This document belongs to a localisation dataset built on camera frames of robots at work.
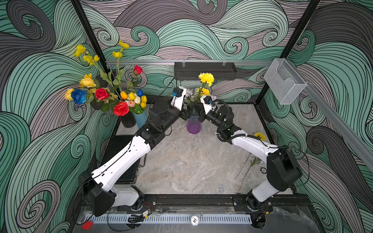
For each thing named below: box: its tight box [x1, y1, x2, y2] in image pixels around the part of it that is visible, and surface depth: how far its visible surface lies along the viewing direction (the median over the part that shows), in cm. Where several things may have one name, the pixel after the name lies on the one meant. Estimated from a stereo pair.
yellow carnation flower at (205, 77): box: [197, 72, 215, 103], surface depth 62 cm
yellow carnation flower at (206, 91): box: [200, 87, 211, 97], surface depth 79 cm
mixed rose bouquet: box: [64, 40, 143, 117], surface depth 76 cm
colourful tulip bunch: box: [120, 88, 148, 115], surface depth 80 cm
